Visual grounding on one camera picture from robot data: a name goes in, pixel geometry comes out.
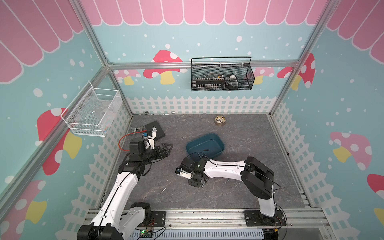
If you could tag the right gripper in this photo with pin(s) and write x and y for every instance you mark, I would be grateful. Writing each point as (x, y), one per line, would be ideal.
(194, 184)

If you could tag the black flat device box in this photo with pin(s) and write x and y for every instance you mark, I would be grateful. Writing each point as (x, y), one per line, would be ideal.
(160, 131)

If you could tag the metal bracket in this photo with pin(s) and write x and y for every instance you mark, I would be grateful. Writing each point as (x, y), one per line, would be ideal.
(135, 130)

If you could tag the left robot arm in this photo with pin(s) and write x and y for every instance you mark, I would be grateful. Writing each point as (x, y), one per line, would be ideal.
(111, 223)

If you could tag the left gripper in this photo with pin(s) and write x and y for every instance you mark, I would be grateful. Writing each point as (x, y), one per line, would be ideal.
(165, 153)

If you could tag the black wire wall basket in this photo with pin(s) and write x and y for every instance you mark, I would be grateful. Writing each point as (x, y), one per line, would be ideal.
(208, 74)

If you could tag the black item in basket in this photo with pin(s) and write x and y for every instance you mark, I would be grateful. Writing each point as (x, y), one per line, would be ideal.
(231, 82)

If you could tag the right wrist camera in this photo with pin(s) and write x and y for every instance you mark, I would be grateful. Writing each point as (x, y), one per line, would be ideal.
(182, 173)

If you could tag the tape roll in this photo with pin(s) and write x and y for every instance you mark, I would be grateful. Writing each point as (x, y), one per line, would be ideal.
(220, 120)

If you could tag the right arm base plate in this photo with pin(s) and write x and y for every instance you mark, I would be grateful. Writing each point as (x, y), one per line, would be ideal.
(264, 217)

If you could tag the white wire wall basket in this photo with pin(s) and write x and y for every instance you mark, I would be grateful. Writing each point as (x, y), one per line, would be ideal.
(93, 111)

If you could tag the teal plastic storage box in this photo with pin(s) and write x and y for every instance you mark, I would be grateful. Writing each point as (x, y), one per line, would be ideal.
(211, 142)

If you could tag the green lit circuit board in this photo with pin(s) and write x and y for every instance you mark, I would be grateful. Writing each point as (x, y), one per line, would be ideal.
(146, 234)

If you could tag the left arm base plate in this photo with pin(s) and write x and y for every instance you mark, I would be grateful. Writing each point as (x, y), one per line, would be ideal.
(155, 219)

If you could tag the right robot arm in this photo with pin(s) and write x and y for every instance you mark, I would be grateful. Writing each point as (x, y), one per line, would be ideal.
(257, 177)

